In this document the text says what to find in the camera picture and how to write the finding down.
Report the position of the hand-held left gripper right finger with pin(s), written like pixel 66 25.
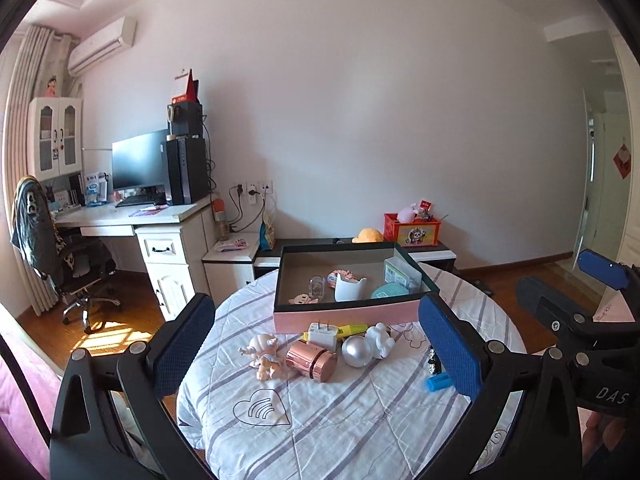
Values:
pixel 450 350

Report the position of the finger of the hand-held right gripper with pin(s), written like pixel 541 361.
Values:
pixel 602 267
pixel 550 305

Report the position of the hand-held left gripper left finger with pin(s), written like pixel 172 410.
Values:
pixel 182 345

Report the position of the blue highlighter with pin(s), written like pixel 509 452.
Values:
pixel 439 382

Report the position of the white bear figurine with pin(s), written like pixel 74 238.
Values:
pixel 381 340

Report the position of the small baby figurine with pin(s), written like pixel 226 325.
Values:
pixel 267 367
pixel 259 345

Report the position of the mint green container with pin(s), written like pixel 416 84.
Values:
pixel 390 291

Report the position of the clear plastic case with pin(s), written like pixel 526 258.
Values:
pixel 402 272

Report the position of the silver ball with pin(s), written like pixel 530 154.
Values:
pixel 356 351

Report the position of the yellow highlighter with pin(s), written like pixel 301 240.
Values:
pixel 355 330

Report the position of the pink box with dark inside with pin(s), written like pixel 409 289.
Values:
pixel 345 317

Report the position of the white eared holder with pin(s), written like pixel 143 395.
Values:
pixel 350 290

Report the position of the pink white block figure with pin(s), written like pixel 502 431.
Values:
pixel 304 299

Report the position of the white charger plug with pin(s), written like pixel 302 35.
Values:
pixel 321 335

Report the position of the rose gold cylinder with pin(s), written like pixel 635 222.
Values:
pixel 312 362

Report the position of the colourful block figure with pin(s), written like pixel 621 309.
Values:
pixel 341 276

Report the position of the small clear jar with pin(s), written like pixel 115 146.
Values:
pixel 318 289

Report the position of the person's right hand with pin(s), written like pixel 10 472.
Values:
pixel 610 435

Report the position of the small black white figure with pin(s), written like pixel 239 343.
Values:
pixel 433 360

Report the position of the pale pink bedding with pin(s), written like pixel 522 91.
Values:
pixel 602 310

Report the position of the white door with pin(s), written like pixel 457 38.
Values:
pixel 607 200

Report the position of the white desk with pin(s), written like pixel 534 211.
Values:
pixel 170 265

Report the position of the black white low cabinet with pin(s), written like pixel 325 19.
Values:
pixel 230 265

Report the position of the red door decoration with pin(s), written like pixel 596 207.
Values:
pixel 622 159

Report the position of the pink white packet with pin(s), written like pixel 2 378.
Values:
pixel 232 244

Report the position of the red storage box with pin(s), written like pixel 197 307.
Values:
pixel 412 232

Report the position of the black office chair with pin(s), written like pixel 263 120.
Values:
pixel 80 270

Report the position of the orange capped bottle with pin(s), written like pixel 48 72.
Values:
pixel 221 220

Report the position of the orange octopus plush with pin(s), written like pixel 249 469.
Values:
pixel 369 236

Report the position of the pink mouse pad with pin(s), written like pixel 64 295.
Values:
pixel 149 208

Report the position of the blue yellow snack bag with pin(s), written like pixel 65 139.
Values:
pixel 268 232

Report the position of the pink plush toy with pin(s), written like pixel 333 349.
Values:
pixel 407 211

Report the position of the black keyboard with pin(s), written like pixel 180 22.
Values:
pixel 140 201

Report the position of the black computer tower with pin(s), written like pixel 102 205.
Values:
pixel 187 170

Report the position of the magenta cloth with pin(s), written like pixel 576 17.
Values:
pixel 22 420

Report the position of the black monitor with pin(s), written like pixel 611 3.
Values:
pixel 140 162

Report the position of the dark jacket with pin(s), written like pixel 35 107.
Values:
pixel 32 230

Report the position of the black speaker box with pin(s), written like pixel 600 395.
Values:
pixel 186 120

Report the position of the white glass-door cabinet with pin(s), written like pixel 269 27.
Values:
pixel 55 135

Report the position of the red desk calendar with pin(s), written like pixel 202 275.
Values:
pixel 186 85

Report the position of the beige curtain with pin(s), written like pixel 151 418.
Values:
pixel 25 125

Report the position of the pink doll figure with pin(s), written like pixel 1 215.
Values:
pixel 50 87

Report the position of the white air conditioner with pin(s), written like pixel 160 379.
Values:
pixel 100 45

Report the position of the white wall outlets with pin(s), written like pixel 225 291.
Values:
pixel 255 190

